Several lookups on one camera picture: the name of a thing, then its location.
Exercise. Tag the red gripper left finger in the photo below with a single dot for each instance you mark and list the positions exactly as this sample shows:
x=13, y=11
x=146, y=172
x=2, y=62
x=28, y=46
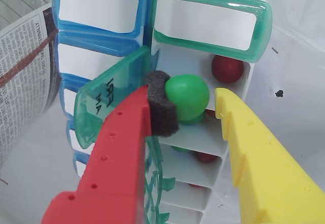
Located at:
x=116, y=170

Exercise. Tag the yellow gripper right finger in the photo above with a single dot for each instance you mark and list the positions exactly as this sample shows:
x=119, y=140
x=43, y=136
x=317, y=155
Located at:
x=266, y=170

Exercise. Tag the blue green pill organizer box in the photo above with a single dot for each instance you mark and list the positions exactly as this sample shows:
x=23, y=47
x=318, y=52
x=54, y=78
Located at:
x=203, y=23

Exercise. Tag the small black speck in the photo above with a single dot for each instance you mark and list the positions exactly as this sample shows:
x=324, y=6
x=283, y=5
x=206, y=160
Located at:
x=279, y=93
x=274, y=50

